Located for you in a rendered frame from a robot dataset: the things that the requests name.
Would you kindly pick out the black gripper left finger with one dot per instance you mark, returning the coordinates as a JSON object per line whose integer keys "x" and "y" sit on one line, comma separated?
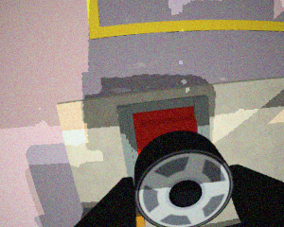
{"x": 117, "y": 209}

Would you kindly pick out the black wheel with grey hub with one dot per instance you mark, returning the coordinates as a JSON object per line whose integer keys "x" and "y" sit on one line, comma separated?
{"x": 173, "y": 158}

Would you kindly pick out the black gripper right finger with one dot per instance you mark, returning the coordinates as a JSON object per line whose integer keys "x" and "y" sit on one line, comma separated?
{"x": 259, "y": 199}

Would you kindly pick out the yellow rectangular tape outline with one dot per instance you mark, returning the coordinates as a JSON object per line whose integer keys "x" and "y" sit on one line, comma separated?
{"x": 97, "y": 31}

